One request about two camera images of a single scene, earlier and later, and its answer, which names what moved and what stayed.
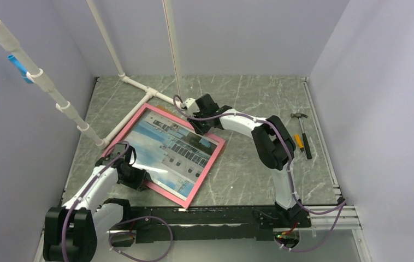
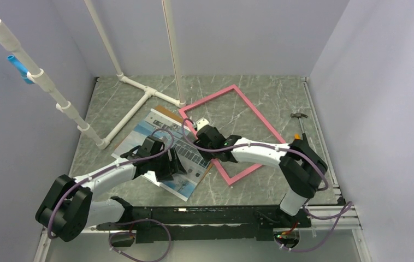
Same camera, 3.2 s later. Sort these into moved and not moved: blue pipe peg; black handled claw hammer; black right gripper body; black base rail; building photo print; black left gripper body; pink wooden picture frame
Moved: black left gripper body; black right gripper body; pink wooden picture frame
Not moved: building photo print; black handled claw hammer; black base rail; blue pipe peg
